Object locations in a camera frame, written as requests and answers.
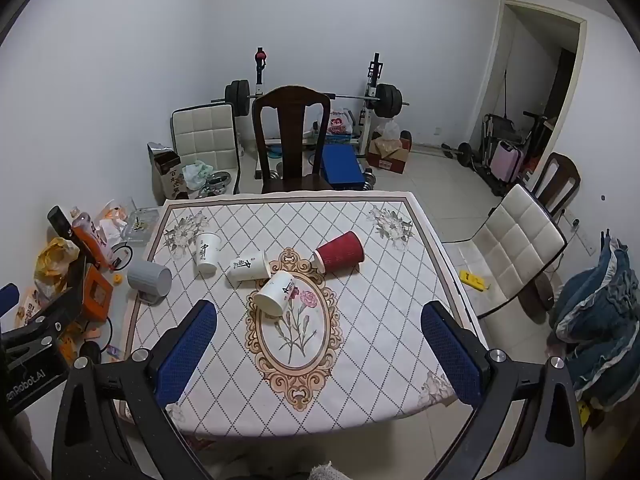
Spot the white padded chair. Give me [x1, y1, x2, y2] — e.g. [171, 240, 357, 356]
[171, 103, 244, 195]
[442, 183, 568, 320]

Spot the clear glass tray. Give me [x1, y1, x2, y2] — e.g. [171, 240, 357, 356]
[120, 207, 160, 246]

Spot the black folding cart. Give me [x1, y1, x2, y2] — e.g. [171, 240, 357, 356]
[482, 110, 549, 197]

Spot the brown cardboard box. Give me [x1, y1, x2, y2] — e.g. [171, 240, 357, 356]
[366, 132, 412, 175]

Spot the yellow tool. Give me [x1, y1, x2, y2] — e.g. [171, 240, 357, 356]
[460, 270, 489, 292]

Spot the black cable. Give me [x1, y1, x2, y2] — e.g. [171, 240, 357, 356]
[107, 242, 135, 272]

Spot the flower printed tablecloth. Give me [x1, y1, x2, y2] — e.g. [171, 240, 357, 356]
[116, 191, 488, 437]

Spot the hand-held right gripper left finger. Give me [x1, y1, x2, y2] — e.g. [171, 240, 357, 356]
[51, 300, 236, 480]

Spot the green white plastic bag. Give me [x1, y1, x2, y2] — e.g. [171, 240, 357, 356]
[182, 160, 217, 191]

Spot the orange packet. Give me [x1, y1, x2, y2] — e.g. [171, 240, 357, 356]
[70, 212, 114, 267]

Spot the black barbell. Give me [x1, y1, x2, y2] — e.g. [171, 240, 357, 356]
[224, 79, 410, 119]

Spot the brown printed carton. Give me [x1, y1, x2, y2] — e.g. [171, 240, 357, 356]
[147, 142, 190, 206]

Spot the orange box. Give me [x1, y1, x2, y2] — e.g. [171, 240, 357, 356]
[80, 265, 115, 322]

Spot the dark wooden chair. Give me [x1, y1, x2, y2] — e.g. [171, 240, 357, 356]
[251, 86, 333, 195]
[530, 152, 582, 221]

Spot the grey fuzzy cloth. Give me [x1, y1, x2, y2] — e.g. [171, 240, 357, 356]
[307, 464, 347, 480]

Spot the grey ribbed cup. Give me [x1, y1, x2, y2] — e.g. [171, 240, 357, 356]
[127, 259, 173, 306]

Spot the yellow plastic bag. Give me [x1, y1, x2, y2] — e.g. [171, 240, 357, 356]
[34, 237, 81, 307]

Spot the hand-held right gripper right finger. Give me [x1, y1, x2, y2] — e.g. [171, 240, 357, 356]
[421, 301, 587, 480]

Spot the red ribbed paper cup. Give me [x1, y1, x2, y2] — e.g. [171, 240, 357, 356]
[314, 231, 365, 275]

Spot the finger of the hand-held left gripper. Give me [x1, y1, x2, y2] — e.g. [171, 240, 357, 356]
[0, 284, 20, 317]
[14, 259, 90, 345]

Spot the white paper cup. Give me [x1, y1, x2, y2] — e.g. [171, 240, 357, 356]
[226, 249, 272, 283]
[194, 232, 222, 277]
[251, 270, 296, 319]

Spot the black dumbbell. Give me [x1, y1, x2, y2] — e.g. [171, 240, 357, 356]
[441, 142, 474, 167]

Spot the white power strip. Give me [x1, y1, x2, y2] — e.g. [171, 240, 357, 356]
[560, 210, 596, 254]

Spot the red white plastic bag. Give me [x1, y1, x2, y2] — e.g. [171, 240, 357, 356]
[325, 107, 356, 136]

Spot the blue padded box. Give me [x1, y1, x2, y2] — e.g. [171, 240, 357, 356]
[321, 145, 364, 191]

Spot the pink suitcase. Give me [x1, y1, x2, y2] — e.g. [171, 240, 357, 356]
[490, 141, 526, 184]

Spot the blue denim clothing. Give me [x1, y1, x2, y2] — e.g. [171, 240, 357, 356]
[549, 230, 640, 408]

